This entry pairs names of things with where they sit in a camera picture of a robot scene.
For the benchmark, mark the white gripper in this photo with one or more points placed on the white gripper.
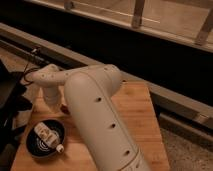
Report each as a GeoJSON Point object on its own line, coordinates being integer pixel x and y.
{"type": "Point", "coordinates": [52, 97]}

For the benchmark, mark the dark red pepper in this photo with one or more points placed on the dark red pepper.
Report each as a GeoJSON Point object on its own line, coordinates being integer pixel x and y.
{"type": "Point", "coordinates": [64, 109]}

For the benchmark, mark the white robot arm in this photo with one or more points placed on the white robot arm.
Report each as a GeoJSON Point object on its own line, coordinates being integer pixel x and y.
{"type": "Point", "coordinates": [87, 92]}

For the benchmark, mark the black chair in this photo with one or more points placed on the black chair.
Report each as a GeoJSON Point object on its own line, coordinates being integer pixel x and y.
{"type": "Point", "coordinates": [11, 103]}

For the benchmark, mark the white plastic bottle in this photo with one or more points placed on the white plastic bottle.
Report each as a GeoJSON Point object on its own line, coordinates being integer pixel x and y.
{"type": "Point", "coordinates": [49, 137]}

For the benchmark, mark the black round bowl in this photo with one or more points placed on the black round bowl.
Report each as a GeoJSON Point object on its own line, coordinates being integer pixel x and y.
{"type": "Point", "coordinates": [36, 147]}

